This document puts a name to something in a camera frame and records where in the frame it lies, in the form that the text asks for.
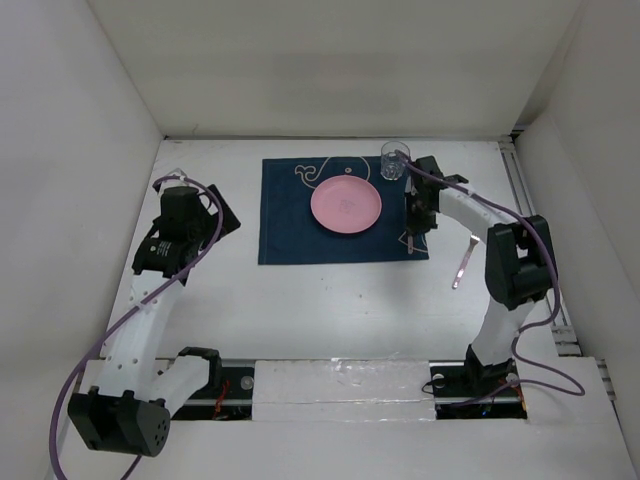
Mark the pink plastic knife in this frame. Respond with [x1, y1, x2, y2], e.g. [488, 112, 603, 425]
[404, 174, 414, 255]

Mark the clear plastic cup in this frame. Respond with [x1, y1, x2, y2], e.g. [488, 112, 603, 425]
[380, 141, 411, 181]

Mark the blue whale placemat cloth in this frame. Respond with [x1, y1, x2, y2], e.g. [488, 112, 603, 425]
[258, 156, 429, 265]

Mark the pink plastic plate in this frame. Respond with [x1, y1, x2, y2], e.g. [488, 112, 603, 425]
[310, 175, 382, 235]

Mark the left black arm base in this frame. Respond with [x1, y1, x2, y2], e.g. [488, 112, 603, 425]
[172, 360, 255, 421]

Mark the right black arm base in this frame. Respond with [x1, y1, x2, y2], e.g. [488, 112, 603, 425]
[421, 362, 527, 420]

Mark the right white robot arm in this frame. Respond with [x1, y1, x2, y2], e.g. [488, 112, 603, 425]
[400, 153, 557, 394]

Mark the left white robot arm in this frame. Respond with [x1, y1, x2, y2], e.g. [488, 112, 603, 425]
[67, 178, 241, 457]

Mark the pink plastic fork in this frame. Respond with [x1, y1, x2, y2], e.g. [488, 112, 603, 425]
[451, 234, 480, 290]

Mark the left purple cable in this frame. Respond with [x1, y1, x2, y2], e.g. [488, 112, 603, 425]
[49, 175, 225, 480]

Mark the purple cable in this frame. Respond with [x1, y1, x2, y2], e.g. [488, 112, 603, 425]
[49, 175, 225, 480]
[389, 149, 586, 406]

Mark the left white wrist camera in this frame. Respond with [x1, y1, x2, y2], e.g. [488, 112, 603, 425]
[152, 169, 189, 196]

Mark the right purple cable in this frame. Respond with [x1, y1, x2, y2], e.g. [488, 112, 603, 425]
[389, 149, 586, 406]

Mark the aluminium side rail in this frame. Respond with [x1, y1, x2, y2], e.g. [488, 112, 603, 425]
[498, 130, 616, 401]

